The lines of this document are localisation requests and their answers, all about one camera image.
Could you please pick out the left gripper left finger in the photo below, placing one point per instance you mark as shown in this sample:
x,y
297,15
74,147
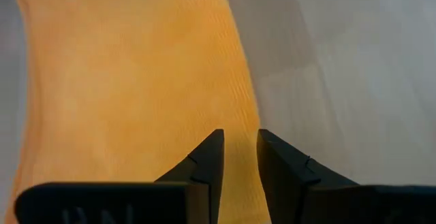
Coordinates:
x,y
119,203

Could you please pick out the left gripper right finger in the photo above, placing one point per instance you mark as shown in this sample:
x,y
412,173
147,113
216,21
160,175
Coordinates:
x,y
323,203

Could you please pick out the orange microfiber towel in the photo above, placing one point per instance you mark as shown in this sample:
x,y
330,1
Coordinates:
x,y
136,81

